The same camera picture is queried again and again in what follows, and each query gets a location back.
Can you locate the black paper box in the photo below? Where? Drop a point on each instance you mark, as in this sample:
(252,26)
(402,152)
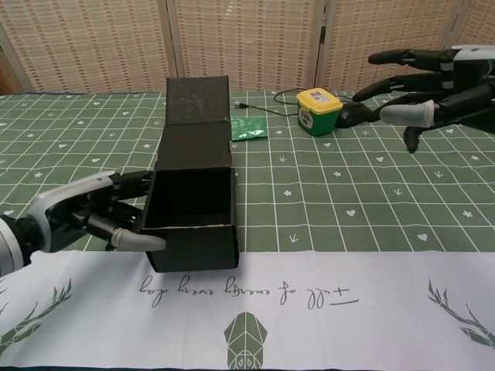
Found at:
(193,147)

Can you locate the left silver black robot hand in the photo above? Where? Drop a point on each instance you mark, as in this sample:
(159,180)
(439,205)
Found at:
(69,197)

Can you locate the green tea sachet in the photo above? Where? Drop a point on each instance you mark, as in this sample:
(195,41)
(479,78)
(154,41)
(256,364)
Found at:
(251,128)

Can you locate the green grid tablecloth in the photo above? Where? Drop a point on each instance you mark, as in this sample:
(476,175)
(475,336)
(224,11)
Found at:
(386,309)

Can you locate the bamboo folding screen panel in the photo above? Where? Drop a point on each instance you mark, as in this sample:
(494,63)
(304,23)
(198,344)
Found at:
(483,23)
(96,42)
(390,27)
(247,42)

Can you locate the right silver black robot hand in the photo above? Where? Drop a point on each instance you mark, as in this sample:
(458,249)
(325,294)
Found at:
(468,92)

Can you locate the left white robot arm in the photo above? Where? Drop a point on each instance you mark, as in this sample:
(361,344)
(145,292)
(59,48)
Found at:
(15,243)

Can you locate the black computer mouse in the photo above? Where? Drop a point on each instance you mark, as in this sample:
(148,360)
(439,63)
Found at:
(354,116)

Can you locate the yellow lid green container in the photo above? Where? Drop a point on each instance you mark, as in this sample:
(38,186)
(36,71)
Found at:
(317,114)

